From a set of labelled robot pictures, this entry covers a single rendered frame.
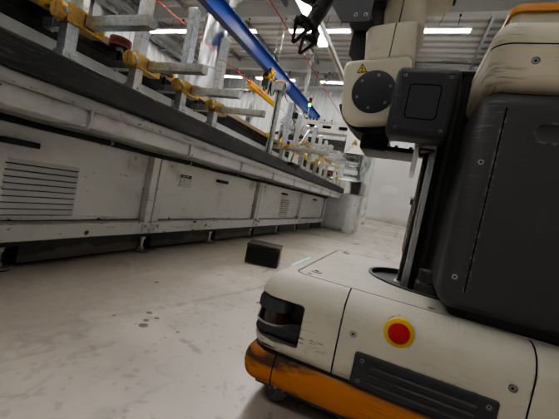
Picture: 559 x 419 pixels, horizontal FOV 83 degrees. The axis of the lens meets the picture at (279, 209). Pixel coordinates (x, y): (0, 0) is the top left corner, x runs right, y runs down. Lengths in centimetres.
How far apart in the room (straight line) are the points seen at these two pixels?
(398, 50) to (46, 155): 121
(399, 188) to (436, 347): 1095
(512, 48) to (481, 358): 52
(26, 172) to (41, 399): 84
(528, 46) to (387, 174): 1093
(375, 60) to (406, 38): 8
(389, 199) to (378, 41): 1070
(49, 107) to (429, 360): 114
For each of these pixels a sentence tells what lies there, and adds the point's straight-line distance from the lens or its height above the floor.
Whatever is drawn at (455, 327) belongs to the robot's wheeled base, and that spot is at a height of 27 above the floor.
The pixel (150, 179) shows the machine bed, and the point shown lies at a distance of 173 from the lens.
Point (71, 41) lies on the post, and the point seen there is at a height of 75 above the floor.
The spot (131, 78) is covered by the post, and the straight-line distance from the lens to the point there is 134.
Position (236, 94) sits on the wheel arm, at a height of 81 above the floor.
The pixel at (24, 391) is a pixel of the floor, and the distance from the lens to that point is 81.
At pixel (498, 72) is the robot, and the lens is 71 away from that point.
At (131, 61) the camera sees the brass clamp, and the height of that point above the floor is 79.
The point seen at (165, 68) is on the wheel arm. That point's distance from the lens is 131.
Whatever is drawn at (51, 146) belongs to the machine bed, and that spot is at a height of 45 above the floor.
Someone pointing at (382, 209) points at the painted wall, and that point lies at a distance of 1151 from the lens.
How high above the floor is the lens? 44
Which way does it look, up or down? 3 degrees down
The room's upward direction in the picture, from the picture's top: 11 degrees clockwise
